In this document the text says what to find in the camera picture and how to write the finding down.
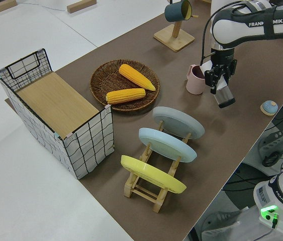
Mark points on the brown table mat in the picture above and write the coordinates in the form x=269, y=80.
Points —
x=206, y=138

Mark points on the clear drinking glass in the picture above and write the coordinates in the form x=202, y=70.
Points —
x=225, y=96

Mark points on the wooden plate rack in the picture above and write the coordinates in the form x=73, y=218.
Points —
x=128, y=189

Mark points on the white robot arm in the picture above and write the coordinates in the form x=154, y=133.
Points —
x=231, y=30

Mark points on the grey plate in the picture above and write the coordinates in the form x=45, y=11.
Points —
x=176, y=120

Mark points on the light blue plate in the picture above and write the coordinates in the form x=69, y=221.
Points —
x=164, y=143

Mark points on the blue dome wooden bell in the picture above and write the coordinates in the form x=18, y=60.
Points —
x=269, y=106

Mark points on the yellow plate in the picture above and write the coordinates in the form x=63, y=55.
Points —
x=151, y=173

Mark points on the wooden mug stand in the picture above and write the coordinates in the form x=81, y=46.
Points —
x=175, y=40

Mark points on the dark teal mug yellow inside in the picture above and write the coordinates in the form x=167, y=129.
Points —
x=174, y=11

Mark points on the light wooden board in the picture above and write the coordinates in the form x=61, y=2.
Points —
x=55, y=105

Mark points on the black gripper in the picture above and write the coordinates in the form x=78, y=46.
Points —
x=223, y=57

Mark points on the tapered yellow corn cob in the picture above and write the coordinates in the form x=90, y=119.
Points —
x=136, y=76

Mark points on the blunt yellow corn cob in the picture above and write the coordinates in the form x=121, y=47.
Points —
x=123, y=96

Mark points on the brown woven basket tray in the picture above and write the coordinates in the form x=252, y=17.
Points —
x=101, y=82

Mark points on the pink cup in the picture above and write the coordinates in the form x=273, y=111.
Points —
x=194, y=85

